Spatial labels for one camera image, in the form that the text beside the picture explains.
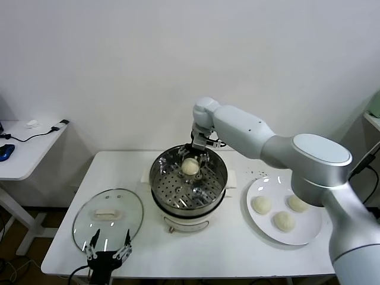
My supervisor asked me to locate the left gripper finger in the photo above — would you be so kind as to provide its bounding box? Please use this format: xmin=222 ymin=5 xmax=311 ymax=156
xmin=114 ymin=228 xmax=134 ymax=262
xmin=83 ymin=228 xmax=100 ymax=261

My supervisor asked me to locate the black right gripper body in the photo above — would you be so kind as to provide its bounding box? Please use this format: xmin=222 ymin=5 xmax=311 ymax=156
xmin=184 ymin=143 xmax=210 ymax=160

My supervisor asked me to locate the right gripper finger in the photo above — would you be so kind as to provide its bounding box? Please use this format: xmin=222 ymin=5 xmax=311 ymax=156
xmin=196 ymin=151 xmax=211 ymax=173
xmin=177 ymin=144 xmax=191 ymax=172

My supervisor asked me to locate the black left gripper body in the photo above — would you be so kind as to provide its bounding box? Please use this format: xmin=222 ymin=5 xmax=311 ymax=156
xmin=87 ymin=251 xmax=125 ymax=285

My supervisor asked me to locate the white steamed baozi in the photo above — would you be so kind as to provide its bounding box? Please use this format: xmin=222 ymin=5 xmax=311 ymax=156
xmin=287 ymin=195 xmax=309 ymax=213
xmin=180 ymin=157 xmax=200 ymax=176
xmin=273 ymin=211 xmax=296 ymax=232
xmin=252 ymin=195 xmax=273 ymax=215

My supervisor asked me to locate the glass pot lid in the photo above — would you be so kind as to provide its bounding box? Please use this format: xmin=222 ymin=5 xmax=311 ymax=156
xmin=72 ymin=188 xmax=145 ymax=257

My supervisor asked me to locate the stainless steel steamer basket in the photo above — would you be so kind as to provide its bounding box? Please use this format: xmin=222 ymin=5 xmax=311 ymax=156
xmin=141 ymin=144 xmax=238 ymax=210

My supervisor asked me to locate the white electric cooker base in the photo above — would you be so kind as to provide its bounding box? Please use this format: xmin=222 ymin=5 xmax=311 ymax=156
xmin=151 ymin=185 xmax=235 ymax=235

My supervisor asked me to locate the white side table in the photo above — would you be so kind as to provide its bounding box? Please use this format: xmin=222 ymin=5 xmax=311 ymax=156
xmin=0 ymin=120 xmax=72 ymax=257

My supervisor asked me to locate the white round plate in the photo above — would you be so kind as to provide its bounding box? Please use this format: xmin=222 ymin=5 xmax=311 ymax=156
xmin=246 ymin=176 xmax=324 ymax=246

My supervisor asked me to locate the blue computer mouse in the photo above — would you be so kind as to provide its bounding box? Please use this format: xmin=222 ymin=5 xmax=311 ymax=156
xmin=0 ymin=144 xmax=15 ymax=163

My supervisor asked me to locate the white shelf board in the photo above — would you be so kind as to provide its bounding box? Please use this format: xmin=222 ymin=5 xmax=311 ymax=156
xmin=362 ymin=112 xmax=380 ymax=134

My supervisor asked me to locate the pale green appliance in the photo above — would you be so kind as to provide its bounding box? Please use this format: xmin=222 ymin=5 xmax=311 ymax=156
xmin=364 ymin=90 xmax=380 ymax=119

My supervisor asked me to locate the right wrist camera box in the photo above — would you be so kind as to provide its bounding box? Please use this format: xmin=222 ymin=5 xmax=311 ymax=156
xmin=191 ymin=130 xmax=208 ymax=150

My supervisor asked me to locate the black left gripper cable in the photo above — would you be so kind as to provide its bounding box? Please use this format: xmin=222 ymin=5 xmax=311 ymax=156
xmin=68 ymin=265 xmax=91 ymax=285

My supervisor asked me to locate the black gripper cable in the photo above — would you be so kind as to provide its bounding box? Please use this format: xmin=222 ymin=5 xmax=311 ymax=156
xmin=207 ymin=134 xmax=228 ymax=149
xmin=68 ymin=265 xmax=91 ymax=285

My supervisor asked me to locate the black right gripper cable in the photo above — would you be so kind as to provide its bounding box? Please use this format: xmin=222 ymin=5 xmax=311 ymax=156
xmin=207 ymin=134 xmax=228 ymax=149

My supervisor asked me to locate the black cable with plugs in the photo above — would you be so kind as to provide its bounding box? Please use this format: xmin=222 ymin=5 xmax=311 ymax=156
xmin=0 ymin=120 xmax=69 ymax=144

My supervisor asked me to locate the black adapter with cable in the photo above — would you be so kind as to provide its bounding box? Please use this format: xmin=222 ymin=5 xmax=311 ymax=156
xmin=347 ymin=145 xmax=380 ymax=205

